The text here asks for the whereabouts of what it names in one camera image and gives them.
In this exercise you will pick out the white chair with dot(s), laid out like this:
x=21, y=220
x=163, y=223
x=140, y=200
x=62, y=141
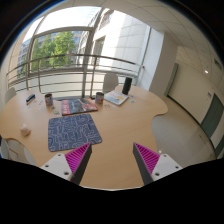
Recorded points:
x=9, y=94
x=15, y=151
x=110, y=82

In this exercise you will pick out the white chair far left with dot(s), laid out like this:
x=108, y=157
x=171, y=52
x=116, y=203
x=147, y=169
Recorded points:
x=9, y=94

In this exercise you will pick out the patterned mug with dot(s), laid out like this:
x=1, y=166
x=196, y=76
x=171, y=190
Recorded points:
x=99, y=98
x=49, y=99

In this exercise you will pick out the red and dark magazine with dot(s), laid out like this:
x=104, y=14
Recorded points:
x=75, y=106

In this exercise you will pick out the patterned mug at centre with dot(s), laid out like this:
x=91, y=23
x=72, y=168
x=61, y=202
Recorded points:
x=99, y=98

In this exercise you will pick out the white computer mouse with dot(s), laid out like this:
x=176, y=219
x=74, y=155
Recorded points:
x=25, y=130

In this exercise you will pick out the white chair near left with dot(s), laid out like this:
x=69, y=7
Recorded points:
x=15, y=151

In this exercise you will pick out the patterned mug on left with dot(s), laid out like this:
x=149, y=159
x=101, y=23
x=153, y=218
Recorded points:
x=49, y=99

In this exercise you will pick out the metal balcony railing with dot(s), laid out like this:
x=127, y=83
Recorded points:
x=70, y=74

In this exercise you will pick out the white chair far side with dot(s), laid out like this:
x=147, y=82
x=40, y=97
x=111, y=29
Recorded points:
x=110, y=82

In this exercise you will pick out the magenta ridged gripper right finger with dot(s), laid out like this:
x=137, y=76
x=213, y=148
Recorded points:
x=153, y=166

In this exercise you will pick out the small black and blue box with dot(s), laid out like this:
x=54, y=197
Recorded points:
x=30, y=98

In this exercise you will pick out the dark blue patterned mouse pad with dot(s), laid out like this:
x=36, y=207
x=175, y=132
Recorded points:
x=70, y=132

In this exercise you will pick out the black cylindrical speaker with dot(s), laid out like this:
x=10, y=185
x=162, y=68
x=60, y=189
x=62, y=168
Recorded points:
x=127, y=85

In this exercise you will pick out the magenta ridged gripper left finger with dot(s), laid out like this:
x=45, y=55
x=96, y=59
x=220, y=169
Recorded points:
x=70, y=166

